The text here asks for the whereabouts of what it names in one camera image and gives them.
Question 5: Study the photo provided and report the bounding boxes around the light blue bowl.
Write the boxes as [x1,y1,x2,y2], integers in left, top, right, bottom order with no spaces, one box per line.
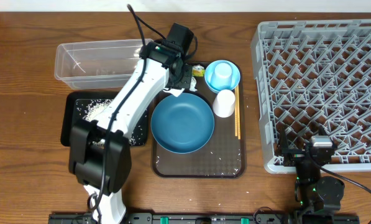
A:
[204,60,240,93]

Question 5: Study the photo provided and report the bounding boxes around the pile of white rice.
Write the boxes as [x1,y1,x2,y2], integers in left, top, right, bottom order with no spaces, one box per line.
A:
[82,99,137,146]

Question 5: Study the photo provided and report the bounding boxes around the grey dishwasher rack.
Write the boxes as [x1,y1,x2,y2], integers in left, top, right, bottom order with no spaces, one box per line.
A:
[251,19,371,174]

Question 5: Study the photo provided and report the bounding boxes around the black food waste tray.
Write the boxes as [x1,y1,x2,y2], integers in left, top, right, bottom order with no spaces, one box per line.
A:
[60,91,149,146]

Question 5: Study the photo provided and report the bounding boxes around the white cup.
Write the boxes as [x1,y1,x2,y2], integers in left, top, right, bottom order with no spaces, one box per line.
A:
[213,90,236,118]

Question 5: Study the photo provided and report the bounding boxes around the yellow green snack wrapper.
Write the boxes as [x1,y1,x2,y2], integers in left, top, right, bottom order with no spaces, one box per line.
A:
[192,65,206,77]

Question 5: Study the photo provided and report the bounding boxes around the light blue cup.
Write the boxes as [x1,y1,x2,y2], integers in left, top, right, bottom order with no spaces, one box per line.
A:
[210,62,232,90]

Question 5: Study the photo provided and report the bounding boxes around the white napkin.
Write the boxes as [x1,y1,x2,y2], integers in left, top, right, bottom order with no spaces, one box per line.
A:
[163,77,197,97]

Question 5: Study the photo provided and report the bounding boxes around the dark blue plate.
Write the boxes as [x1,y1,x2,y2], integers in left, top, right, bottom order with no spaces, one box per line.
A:
[150,93,215,154]

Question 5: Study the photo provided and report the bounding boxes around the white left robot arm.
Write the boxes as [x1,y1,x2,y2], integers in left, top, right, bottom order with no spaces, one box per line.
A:
[69,39,192,223]

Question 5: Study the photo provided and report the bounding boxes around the clear plastic bin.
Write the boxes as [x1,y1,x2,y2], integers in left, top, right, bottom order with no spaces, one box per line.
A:
[55,39,142,90]

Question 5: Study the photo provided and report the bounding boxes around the brown serving tray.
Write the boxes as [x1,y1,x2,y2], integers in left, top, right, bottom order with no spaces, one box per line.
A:
[152,77,245,179]

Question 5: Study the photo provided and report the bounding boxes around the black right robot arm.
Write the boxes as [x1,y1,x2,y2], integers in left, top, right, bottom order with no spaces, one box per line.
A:
[278,127,345,223]

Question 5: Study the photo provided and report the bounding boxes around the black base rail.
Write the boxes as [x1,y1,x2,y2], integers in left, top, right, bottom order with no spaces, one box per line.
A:
[47,211,360,224]

